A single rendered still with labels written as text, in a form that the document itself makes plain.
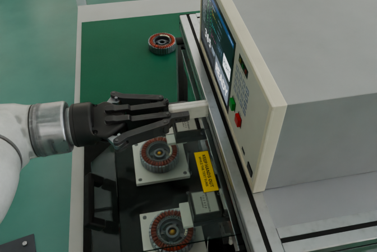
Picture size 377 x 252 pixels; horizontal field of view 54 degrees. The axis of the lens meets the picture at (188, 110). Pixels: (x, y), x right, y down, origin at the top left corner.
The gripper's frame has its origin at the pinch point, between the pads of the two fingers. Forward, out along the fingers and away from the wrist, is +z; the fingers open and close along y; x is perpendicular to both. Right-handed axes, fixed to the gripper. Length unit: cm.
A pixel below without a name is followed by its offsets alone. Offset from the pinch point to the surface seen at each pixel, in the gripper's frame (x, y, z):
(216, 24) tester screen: 7.7, -14.4, 8.3
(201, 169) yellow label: -11.6, 4.8, 1.7
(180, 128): -26.0, -18.8, 1.5
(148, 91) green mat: -43, -53, -4
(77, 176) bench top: -43, -21, -29
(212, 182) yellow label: -11.6, 8.0, 3.0
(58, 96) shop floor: -118, -141, -59
